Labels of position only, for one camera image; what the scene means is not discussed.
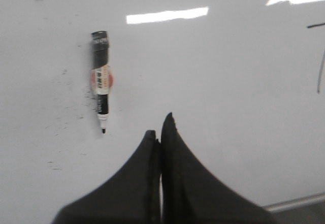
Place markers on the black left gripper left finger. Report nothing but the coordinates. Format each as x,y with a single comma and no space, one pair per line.
131,195

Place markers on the white whiteboard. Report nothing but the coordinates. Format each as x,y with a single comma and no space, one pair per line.
239,76

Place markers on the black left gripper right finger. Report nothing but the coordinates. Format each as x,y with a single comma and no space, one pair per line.
194,195

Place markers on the black whiteboard marker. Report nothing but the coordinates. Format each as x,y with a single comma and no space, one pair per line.
101,79

